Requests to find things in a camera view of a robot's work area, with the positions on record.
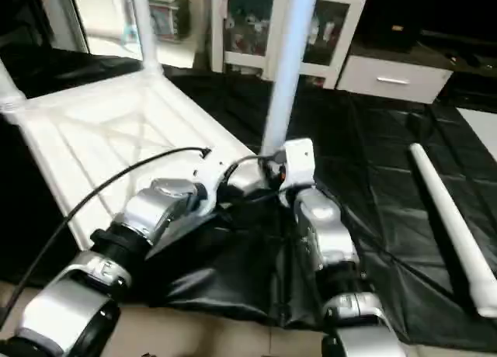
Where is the white glass-door cabinet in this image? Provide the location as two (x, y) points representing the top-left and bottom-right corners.
(210, 0), (372, 90)

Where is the white drawer unit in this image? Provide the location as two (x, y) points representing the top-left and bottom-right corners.
(335, 56), (453, 106)

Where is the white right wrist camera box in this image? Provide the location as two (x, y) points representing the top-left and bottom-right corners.
(276, 138), (316, 192)

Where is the black work mat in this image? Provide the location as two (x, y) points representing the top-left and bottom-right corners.
(0, 43), (497, 350)

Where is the white plastic table leg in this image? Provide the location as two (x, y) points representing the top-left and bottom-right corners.
(128, 0), (165, 77)
(260, 0), (319, 158)
(0, 58), (26, 113)
(408, 143), (497, 319)

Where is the blue grey floor appliance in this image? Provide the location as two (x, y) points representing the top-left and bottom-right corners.
(148, 0), (191, 43)

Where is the white plastic table top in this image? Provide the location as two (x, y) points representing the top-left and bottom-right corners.
(0, 70), (273, 249)

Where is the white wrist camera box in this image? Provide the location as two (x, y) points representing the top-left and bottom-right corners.
(186, 151), (228, 215)
(276, 138), (316, 192)

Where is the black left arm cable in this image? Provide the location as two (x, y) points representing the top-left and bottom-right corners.
(0, 146), (212, 327)

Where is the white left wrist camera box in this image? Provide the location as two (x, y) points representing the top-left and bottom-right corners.
(186, 151), (228, 215)

